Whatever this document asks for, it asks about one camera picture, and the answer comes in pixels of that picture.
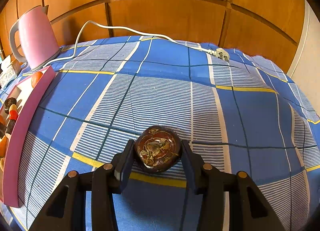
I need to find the small red tomato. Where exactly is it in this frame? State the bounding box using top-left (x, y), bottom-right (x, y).
top-left (9, 109), bottom-right (18, 121)

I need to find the orange tangerine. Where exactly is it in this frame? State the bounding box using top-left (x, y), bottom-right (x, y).
top-left (31, 72), bottom-right (43, 88)

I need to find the pink tray box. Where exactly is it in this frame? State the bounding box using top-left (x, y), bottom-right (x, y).
top-left (1, 66), bottom-right (55, 208)

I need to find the white power cable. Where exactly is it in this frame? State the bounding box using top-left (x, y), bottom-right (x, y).
top-left (43, 20), bottom-right (218, 68)

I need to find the small beige round fruit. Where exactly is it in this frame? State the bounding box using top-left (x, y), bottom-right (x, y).
top-left (9, 104), bottom-right (17, 113)

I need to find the pink electric kettle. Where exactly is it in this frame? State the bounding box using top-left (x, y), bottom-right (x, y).
top-left (9, 5), bottom-right (61, 70)

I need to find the white power plug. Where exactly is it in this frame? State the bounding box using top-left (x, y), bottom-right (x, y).
top-left (215, 48), bottom-right (230, 62)

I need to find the dark cut eggplant piece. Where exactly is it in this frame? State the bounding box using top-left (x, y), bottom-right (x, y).
top-left (4, 97), bottom-right (17, 114)

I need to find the white wall cable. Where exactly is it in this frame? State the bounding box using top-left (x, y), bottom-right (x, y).
top-left (287, 0), bottom-right (311, 78)

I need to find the blue plaid tablecloth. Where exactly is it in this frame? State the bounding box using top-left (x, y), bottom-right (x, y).
top-left (4, 36), bottom-right (319, 230)

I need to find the wooden wardrobe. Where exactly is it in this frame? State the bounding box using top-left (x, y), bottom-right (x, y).
top-left (1, 0), bottom-right (305, 71)

